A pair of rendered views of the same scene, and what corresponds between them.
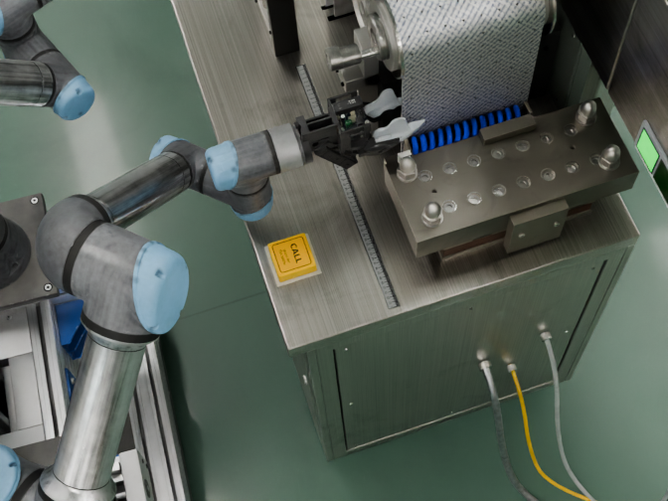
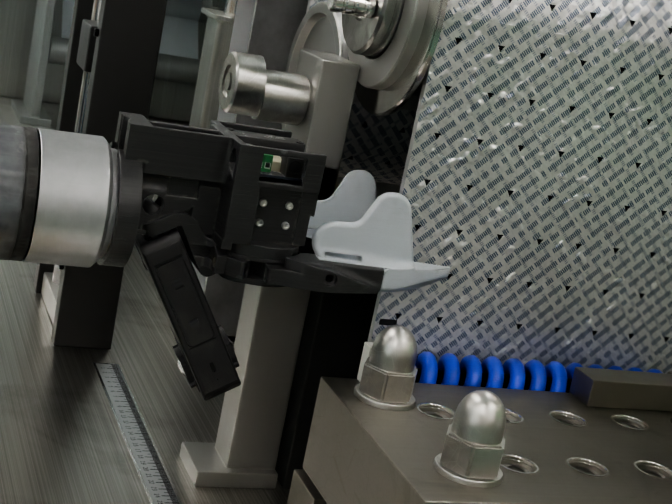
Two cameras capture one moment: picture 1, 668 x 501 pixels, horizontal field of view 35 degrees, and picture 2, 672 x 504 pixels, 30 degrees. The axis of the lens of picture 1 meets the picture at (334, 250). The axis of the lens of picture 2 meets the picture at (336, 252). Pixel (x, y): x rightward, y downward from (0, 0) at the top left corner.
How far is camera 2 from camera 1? 1.36 m
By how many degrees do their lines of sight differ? 51
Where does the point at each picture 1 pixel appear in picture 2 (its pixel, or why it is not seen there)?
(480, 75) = (596, 194)
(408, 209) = (390, 445)
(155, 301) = not seen: outside the picture
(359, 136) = (278, 226)
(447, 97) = (508, 242)
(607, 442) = not seen: outside the picture
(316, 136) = (167, 157)
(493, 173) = (628, 444)
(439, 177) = not seen: hidden behind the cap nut
